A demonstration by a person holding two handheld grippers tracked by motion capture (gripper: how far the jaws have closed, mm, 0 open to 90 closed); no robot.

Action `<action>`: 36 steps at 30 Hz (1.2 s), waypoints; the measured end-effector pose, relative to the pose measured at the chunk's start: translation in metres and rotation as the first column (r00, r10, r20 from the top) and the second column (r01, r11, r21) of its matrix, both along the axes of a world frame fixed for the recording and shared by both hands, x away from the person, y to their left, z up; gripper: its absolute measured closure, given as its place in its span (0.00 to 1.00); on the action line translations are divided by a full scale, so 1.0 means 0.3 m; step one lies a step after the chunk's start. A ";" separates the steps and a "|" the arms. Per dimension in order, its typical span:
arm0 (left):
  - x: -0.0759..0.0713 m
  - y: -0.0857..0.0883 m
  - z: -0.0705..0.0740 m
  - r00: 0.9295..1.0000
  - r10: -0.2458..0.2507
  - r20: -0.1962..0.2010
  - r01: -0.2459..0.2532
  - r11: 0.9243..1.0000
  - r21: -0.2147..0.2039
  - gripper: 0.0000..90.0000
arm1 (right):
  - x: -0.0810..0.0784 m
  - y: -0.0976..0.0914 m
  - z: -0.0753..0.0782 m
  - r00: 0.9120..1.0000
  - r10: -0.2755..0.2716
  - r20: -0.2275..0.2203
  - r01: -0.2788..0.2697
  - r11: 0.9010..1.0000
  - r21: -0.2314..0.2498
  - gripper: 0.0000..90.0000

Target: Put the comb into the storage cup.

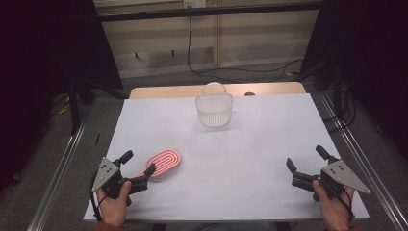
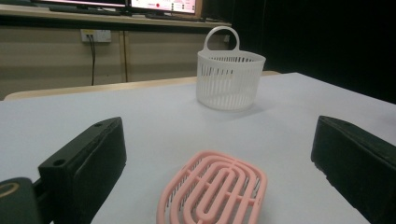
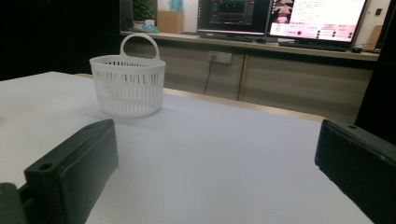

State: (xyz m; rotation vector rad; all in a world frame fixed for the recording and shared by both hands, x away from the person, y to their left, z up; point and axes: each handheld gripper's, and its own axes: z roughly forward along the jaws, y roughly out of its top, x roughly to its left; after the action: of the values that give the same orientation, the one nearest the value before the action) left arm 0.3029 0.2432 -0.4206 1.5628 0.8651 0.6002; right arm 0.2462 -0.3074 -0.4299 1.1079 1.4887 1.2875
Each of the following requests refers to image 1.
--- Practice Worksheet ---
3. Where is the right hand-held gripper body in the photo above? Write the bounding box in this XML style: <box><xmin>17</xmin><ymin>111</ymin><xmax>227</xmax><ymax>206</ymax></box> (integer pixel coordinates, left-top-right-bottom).
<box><xmin>291</xmin><ymin>155</ymin><xmax>372</xmax><ymax>203</ymax></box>

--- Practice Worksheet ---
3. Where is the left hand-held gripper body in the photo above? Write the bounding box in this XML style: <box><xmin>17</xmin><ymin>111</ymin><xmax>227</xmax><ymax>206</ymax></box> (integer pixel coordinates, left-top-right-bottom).
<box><xmin>91</xmin><ymin>156</ymin><xmax>149</xmax><ymax>207</ymax></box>

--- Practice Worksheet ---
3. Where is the pink hairbrush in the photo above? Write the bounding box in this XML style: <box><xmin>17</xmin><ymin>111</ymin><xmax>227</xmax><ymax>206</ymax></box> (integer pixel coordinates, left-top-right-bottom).
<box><xmin>140</xmin><ymin>148</ymin><xmax>182</xmax><ymax>183</ymax></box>

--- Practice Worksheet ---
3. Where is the clear plastic cup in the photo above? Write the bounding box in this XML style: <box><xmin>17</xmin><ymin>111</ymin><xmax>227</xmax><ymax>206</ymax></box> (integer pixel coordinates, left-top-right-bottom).
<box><xmin>194</xmin><ymin>82</ymin><xmax>235</xmax><ymax>129</ymax></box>

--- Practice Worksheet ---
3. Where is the person's right hand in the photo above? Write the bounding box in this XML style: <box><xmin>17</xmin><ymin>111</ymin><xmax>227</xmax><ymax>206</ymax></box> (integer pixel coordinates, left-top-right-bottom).
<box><xmin>312</xmin><ymin>179</ymin><xmax>356</xmax><ymax>231</ymax></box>

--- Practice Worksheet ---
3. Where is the person's left hand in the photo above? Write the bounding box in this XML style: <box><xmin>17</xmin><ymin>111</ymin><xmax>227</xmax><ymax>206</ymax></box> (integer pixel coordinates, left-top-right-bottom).
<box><xmin>95</xmin><ymin>180</ymin><xmax>133</xmax><ymax>228</ymax></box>

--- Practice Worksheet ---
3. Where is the white board sheet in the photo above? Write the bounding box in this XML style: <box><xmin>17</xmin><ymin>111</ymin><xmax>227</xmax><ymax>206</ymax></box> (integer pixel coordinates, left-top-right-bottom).
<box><xmin>83</xmin><ymin>92</ymin><xmax>370</xmax><ymax>223</ymax></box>

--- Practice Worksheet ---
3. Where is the black metal stand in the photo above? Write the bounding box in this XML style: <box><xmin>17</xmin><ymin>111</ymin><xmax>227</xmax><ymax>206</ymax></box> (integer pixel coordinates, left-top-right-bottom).
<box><xmin>67</xmin><ymin>75</ymin><xmax>82</xmax><ymax>137</ymax></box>

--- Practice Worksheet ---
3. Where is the light wooden table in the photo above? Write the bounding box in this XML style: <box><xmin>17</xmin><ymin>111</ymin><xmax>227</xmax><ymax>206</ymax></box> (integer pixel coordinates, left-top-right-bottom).
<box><xmin>128</xmin><ymin>81</ymin><xmax>307</xmax><ymax>100</ymax></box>

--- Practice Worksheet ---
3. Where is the black curtain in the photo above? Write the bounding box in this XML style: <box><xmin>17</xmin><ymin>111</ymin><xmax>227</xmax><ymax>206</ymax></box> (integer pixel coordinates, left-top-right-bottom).
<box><xmin>0</xmin><ymin>0</ymin><xmax>125</xmax><ymax>194</ymax></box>
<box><xmin>299</xmin><ymin>0</ymin><xmax>408</xmax><ymax>162</ymax></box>

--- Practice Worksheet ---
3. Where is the black horizontal bar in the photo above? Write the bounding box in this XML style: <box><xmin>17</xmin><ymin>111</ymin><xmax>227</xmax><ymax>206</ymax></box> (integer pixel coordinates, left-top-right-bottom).
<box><xmin>95</xmin><ymin>1</ymin><xmax>323</xmax><ymax>23</ymax></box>

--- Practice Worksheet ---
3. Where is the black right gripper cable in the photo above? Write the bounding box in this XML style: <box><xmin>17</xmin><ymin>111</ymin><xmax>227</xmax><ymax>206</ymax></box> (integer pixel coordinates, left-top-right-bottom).
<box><xmin>323</xmin><ymin>181</ymin><xmax>356</xmax><ymax>222</ymax></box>

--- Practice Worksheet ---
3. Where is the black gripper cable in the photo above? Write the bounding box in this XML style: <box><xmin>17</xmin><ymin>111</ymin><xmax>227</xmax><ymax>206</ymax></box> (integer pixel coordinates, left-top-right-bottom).
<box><xmin>89</xmin><ymin>171</ymin><xmax>109</xmax><ymax>223</ymax></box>
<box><xmin>323</xmin><ymin>181</ymin><xmax>356</xmax><ymax>222</ymax></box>

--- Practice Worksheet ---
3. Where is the aluminium rail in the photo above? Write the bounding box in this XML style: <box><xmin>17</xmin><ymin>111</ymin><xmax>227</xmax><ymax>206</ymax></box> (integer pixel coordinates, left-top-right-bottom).
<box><xmin>319</xmin><ymin>91</ymin><xmax>408</xmax><ymax>231</ymax></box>
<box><xmin>26</xmin><ymin>121</ymin><xmax>89</xmax><ymax>231</ymax></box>

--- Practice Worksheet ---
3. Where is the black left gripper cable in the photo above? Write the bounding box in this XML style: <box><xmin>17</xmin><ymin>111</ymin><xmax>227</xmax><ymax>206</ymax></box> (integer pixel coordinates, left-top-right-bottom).
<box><xmin>89</xmin><ymin>171</ymin><xmax>109</xmax><ymax>223</ymax></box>

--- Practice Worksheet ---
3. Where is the bundle of black floor cables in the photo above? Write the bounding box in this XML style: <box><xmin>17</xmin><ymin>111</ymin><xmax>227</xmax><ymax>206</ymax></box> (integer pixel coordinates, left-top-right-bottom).
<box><xmin>322</xmin><ymin>90</ymin><xmax>358</xmax><ymax>135</ymax></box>

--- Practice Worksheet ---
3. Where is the yellow floor cable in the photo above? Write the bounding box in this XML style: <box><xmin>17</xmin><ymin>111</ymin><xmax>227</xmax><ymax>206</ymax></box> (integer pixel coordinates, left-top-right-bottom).
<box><xmin>57</xmin><ymin>101</ymin><xmax>72</xmax><ymax>116</ymax></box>

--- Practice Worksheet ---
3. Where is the long black floor cable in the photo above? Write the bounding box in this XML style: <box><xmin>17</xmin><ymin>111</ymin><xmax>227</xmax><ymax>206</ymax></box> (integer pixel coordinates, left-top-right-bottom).
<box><xmin>187</xmin><ymin>13</ymin><xmax>304</xmax><ymax>84</ymax></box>

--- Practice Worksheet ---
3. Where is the white wall socket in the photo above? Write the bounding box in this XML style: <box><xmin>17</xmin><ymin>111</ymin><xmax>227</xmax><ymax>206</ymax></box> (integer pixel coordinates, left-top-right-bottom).
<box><xmin>183</xmin><ymin>0</ymin><xmax>208</xmax><ymax>10</ymax></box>

